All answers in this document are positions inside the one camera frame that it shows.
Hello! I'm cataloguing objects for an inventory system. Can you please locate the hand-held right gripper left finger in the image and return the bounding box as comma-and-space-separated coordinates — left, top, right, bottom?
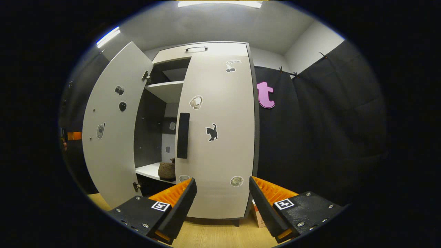
107, 177, 197, 246

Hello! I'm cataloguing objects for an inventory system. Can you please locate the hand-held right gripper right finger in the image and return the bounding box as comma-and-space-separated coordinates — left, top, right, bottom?
249, 176, 345, 244

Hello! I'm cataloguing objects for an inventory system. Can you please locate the brown fuzzy shoe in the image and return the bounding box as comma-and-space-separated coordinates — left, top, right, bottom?
158, 158, 177, 182

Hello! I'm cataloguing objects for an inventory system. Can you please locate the cabinet door with camera sticker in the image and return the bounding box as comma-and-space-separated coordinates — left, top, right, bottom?
82, 41, 154, 209

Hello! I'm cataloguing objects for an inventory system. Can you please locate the cabinet door with cherry sticker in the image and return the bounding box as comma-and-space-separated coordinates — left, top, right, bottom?
175, 53, 256, 220

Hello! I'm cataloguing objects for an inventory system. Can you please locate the white shoe cabinet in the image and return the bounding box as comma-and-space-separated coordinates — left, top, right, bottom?
134, 41, 260, 221

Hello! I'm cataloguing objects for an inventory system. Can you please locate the white cabinet shelf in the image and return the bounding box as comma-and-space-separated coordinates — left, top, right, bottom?
135, 162, 177, 185
145, 80, 185, 104

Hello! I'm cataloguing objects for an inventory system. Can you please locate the yellow red cardboard box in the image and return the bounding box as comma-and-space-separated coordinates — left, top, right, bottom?
252, 199, 266, 228

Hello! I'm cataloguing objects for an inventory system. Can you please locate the narrow ceiling light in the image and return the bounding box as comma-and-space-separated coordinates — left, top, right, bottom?
96, 27, 121, 49

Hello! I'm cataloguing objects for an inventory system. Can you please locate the wide ceiling light panel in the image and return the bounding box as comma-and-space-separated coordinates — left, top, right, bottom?
177, 0, 264, 9

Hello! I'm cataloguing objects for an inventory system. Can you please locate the black door handle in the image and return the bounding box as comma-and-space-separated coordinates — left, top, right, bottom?
176, 112, 191, 159

